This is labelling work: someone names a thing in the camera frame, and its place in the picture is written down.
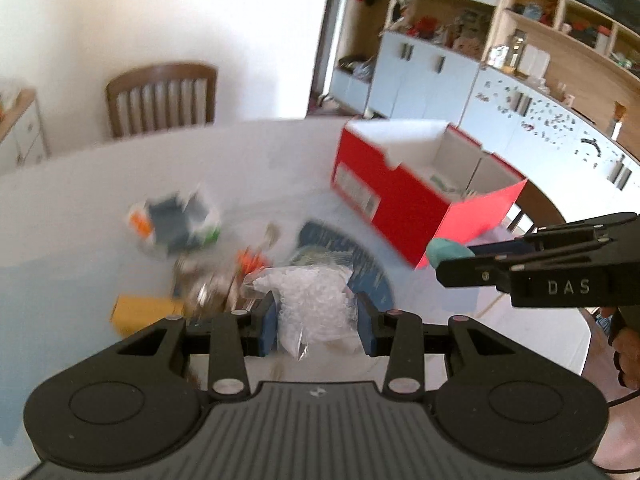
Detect person's right hand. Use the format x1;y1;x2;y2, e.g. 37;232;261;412
609;310;640;390

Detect yellow box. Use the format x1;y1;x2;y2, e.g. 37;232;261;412
110;294;187;337

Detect white and grey plastic package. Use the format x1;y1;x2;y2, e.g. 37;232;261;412
126;189;222;259

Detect light printed tablecloth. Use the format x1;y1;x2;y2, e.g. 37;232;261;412
0;115;593;480

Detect wooden wall shelf unit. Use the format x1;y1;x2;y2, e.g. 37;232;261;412
320;0;640;192

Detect black cable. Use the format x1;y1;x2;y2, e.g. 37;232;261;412
605;386;640;409

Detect silver foil bag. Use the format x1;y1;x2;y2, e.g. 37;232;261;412
171;259;242;317

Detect grey bag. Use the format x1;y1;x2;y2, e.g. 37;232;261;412
339;55;377;82

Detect white box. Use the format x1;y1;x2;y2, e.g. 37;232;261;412
520;44;552;79

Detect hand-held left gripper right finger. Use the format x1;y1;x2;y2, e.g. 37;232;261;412
356;292;521;401

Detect red cardboard box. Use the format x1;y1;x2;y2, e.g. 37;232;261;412
330;119;529;270

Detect clear bag of white beads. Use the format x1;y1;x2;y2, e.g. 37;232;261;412
241;265;359;362

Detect white side cabinet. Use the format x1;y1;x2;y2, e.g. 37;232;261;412
0;87;51;176

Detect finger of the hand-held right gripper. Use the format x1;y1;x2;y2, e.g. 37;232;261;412
470;233;539;259
435;249;532;290

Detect glass jar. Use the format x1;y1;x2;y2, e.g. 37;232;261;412
504;30;529;74

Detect brown wooden chair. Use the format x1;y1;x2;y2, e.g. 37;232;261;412
504;179;568;237
105;62;219;140

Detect orange candy packet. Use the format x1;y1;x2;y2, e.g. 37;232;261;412
236;248;269;274

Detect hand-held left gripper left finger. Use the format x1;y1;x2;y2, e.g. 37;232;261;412
117;292;278;401

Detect teal soft object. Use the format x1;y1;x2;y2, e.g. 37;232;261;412
426;238;472;267

